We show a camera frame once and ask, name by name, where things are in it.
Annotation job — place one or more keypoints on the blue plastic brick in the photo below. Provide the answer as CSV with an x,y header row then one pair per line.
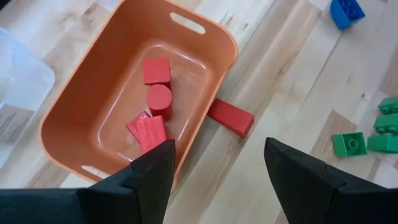
x,y
345,15

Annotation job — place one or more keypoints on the red wooden arch block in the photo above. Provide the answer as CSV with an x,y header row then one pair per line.
x,y
134,127

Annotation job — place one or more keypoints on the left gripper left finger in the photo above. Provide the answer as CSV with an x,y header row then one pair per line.
x,y
136,193

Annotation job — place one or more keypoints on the clear plastic bin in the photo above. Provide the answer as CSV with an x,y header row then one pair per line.
x,y
28,81

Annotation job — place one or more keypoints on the long green plastic brick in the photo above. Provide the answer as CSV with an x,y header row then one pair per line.
x,y
390,105

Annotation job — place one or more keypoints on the red wooden cylinder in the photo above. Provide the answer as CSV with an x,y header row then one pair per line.
x,y
159,99

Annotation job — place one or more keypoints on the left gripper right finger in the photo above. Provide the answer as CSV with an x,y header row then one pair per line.
x,y
304,193

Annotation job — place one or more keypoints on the orange plastic bin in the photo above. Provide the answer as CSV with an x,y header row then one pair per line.
x,y
93,93

